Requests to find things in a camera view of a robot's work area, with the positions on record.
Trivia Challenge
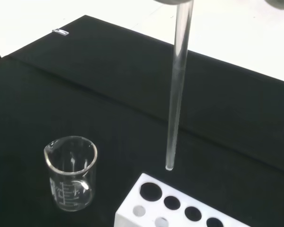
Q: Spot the clear glass graduated beaker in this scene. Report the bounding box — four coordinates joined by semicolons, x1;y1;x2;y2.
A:
43;136;98;212

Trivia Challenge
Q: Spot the white test tube rack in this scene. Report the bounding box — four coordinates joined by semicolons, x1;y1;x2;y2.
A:
115;173;246;227

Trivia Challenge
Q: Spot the black bench cloth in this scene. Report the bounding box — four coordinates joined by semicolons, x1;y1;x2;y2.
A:
0;15;284;227

